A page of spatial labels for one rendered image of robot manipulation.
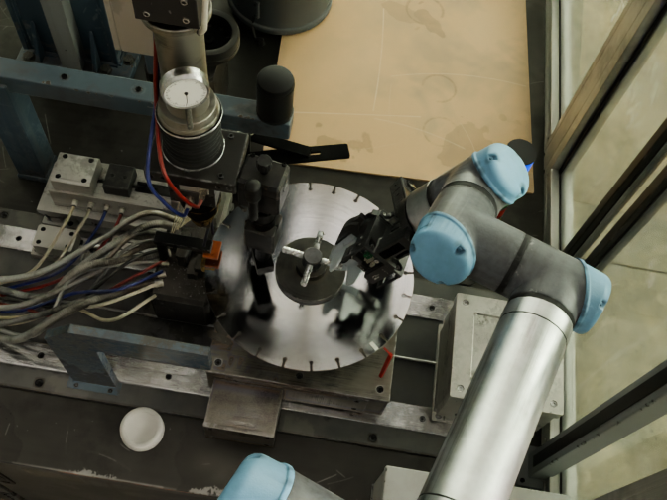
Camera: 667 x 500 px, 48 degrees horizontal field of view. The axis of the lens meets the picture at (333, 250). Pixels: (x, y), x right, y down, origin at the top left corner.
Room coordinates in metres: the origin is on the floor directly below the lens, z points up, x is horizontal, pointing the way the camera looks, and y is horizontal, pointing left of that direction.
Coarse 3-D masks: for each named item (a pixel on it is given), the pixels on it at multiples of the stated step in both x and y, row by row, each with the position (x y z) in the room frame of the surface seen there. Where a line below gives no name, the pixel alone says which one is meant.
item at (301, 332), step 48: (288, 192) 0.66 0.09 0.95; (336, 192) 0.67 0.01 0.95; (240, 240) 0.55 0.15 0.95; (288, 240) 0.57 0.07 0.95; (240, 288) 0.47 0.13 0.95; (384, 288) 0.52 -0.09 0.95; (240, 336) 0.39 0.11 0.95; (288, 336) 0.41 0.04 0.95; (336, 336) 0.42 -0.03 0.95; (384, 336) 0.44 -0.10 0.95
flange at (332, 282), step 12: (300, 240) 0.57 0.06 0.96; (312, 240) 0.57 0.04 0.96; (324, 240) 0.57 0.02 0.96; (324, 252) 0.55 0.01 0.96; (276, 264) 0.52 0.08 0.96; (288, 264) 0.52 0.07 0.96; (300, 264) 0.52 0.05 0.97; (276, 276) 0.50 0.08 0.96; (288, 276) 0.50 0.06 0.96; (300, 276) 0.50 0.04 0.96; (312, 276) 0.50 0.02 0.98; (324, 276) 0.51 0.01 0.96; (336, 276) 0.52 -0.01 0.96; (288, 288) 0.48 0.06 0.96; (300, 288) 0.48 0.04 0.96; (312, 288) 0.49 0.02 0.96; (324, 288) 0.49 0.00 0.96; (336, 288) 0.50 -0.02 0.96; (300, 300) 0.47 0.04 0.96; (312, 300) 0.47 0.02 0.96; (324, 300) 0.47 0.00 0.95
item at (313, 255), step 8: (320, 232) 0.56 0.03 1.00; (320, 240) 0.55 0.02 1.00; (288, 248) 0.53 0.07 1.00; (312, 248) 0.53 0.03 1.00; (296, 256) 0.52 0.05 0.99; (304, 256) 0.52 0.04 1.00; (312, 256) 0.52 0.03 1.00; (320, 256) 0.52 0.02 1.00; (304, 264) 0.51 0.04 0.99; (312, 264) 0.51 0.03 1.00; (320, 264) 0.52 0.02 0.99; (328, 264) 0.51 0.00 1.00; (304, 272) 0.49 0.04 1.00; (304, 280) 0.48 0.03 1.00
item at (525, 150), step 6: (510, 144) 0.68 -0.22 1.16; (516, 144) 0.68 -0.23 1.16; (522, 144) 0.68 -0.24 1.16; (528, 144) 0.68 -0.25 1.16; (516, 150) 0.67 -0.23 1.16; (522, 150) 0.67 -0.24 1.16; (528, 150) 0.67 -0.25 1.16; (534, 150) 0.68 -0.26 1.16; (522, 156) 0.66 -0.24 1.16; (528, 156) 0.66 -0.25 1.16; (534, 156) 0.67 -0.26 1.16; (528, 162) 0.65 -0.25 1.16; (528, 168) 0.65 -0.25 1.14
